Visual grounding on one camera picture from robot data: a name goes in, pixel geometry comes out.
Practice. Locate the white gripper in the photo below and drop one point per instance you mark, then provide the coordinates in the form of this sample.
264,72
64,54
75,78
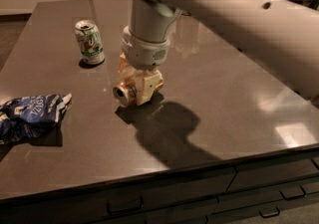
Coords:
144,53

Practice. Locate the orange soda can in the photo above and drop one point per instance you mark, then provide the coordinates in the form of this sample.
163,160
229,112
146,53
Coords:
125,94

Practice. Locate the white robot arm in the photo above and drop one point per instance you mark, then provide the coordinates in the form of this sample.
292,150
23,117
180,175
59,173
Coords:
280,36

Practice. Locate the green white soda can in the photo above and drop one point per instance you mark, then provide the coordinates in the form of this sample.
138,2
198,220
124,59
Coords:
90,43

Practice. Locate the blue crumpled chip bag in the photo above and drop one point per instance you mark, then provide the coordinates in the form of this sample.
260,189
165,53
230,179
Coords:
30,117

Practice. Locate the left drawer handle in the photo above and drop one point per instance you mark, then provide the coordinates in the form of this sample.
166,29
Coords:
124,204

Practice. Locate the drawer handle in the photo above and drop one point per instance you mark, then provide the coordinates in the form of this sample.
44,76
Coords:
292,193
124,204
269,212

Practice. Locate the right lower drawer handle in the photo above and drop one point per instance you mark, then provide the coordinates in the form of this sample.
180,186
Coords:
269,212

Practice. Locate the right upper drawer handle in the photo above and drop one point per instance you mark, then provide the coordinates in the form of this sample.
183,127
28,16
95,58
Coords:
292,193

